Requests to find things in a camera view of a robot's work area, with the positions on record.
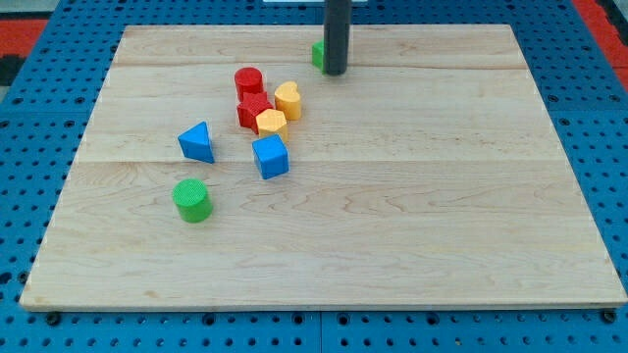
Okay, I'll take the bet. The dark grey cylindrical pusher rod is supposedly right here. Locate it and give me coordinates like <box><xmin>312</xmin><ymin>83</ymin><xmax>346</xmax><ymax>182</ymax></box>
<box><xmin>323</xmin><ymin>0</ymin><xmax>352</xmax><ymax>76</ymax></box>

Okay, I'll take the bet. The green star block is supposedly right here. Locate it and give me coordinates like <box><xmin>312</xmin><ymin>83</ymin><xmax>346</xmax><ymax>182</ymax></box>
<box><xmin>311</xmin><ymin>40</ymin><xmax>325</xmax><ymax>73</ymax></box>

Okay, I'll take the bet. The yellow heart block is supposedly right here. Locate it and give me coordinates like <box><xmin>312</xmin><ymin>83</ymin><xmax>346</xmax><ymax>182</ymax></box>
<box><xmin>274</xmin><ymin>81</ymin><xmax>302</xmax><ymax>121</ymax></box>

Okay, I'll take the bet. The red star block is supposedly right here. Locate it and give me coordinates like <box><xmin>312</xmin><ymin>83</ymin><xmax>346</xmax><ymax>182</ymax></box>
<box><xmin>236</xmin><ymin>91</ymin><xmax>273</xmax><ymax>134</ymax></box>

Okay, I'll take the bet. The red cylinder block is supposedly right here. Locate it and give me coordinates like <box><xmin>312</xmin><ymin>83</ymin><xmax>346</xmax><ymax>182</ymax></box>
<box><xmin>234</xmin><ymin>67</ymin><xmax>264</xmax><ymax>101</ymax></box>

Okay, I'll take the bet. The yellow hexagon block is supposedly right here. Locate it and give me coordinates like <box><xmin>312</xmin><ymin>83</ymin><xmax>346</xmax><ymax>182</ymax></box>
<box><xmin>255</xmin><ymin>109</ymin><xmax>288</xmax><ymax>142</ymax></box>

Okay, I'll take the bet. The blue cube block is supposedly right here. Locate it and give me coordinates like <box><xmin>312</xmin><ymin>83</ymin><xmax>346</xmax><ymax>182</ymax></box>
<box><xmin>251</xmin><ymin>134</ymin><xmax>289</xmax><ymax>179</ymax></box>

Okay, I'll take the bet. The light wooden board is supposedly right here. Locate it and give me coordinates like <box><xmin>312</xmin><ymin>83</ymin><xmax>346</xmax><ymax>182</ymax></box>
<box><xmin>21</xmin><ymin>25</ymin><xmax>627</xmax><ymax>312</ymax></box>

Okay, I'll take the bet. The blue triangle block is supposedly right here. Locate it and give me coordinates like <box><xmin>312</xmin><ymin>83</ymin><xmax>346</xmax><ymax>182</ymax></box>
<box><xmin>178</xmin><ymin>122</ymin><xmax>215</xmax><ymax>164</ymax></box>

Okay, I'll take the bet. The green cylinder block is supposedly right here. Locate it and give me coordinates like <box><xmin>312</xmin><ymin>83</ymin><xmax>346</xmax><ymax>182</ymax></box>
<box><xmin>172</xmin><ymin>178</ymin><xmax>213</xmax><ymax>223</ymax></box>

